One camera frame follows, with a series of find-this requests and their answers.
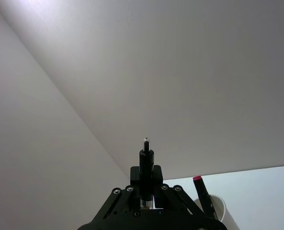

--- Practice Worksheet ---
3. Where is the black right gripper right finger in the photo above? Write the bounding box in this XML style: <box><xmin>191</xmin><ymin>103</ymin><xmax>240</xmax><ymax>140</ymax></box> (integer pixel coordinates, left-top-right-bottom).
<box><xmin>152</xmin><ymin>165</ymin><xmax>205</xmax><ymax>217</ymax></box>

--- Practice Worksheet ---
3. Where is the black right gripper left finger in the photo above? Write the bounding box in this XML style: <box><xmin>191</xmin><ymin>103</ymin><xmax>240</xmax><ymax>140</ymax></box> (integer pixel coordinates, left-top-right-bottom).
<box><xmin>100</xmin><ymin>166</ymin><xmax>141</xmax><ymax>216</ymax></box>

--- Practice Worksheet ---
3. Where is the black marker pen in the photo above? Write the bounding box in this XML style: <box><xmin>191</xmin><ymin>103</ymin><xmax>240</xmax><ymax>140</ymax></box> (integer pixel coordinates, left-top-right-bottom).
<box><xmin>139</xmin><ymin>137</ymin><xmax>155</xmax><ymax>210</ymax></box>

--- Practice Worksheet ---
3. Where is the black marker with pink cap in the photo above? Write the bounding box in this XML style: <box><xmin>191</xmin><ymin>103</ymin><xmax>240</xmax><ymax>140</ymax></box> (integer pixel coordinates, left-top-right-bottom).
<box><xmin>192</xmin><ymin>175</ymin><xmax>216</xmax><ymax>220</ymax></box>

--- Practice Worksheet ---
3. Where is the white paper cup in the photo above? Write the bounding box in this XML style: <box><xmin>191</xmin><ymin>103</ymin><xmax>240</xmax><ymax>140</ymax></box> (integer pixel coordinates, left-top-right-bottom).
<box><xmin>192</xmin><ymin>195</ymin><xmax>241</xmax><ymax>230</ymax></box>

